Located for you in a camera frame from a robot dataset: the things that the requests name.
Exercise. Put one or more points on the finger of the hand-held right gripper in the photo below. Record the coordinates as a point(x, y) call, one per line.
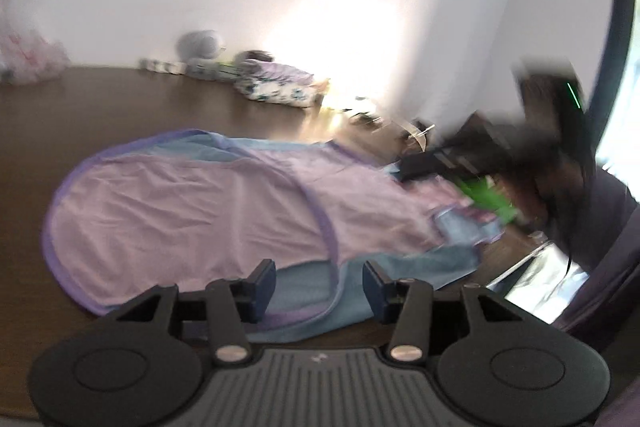
point(430, 162)

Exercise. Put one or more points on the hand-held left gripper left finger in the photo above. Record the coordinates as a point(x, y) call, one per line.
point(265, 289)

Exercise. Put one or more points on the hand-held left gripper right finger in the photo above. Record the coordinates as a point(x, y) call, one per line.
point(375, 292)

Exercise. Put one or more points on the pink and blue garment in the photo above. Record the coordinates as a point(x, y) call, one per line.
point(200, 207)

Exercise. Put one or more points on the person's right forearm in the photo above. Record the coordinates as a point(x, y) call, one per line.
point(610, 227)

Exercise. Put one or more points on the green item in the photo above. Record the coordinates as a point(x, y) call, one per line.
point(487, 199)

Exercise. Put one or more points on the small green white box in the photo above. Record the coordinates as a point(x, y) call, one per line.
point(212, 69)

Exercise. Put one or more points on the small white gadget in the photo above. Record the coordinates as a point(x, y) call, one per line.
point(162, 66)

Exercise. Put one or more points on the white robot speaker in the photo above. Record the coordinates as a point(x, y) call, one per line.
point(200, 44)

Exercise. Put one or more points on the white red plastic bag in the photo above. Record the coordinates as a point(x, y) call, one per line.
point(30, 57)

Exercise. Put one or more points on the dark window frame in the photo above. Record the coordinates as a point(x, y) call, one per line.
point(612, 32)

